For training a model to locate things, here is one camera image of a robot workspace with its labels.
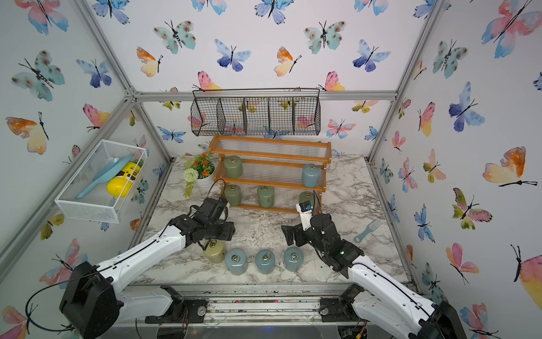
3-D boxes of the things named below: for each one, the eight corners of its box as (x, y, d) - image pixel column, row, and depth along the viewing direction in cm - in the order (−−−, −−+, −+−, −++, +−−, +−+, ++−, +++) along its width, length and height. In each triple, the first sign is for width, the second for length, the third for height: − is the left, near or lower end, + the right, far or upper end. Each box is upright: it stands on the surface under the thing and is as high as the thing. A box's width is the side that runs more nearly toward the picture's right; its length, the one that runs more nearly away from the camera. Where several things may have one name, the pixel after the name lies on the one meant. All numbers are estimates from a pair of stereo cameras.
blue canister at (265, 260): (256, 274, 84) (254, 267, 77) (257, 257, 88) (255, 249, 81) (275, 274, 84) (274, 267, 77) (275, 257, 88) (275, 249, 81)
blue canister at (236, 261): (228, 275, 84) (222, 268, 76) (230, 257, 88) (226, 248, 81) (247, 275, 84) (243, 268, 76) (248, 257, 88) (245, 248, 81)
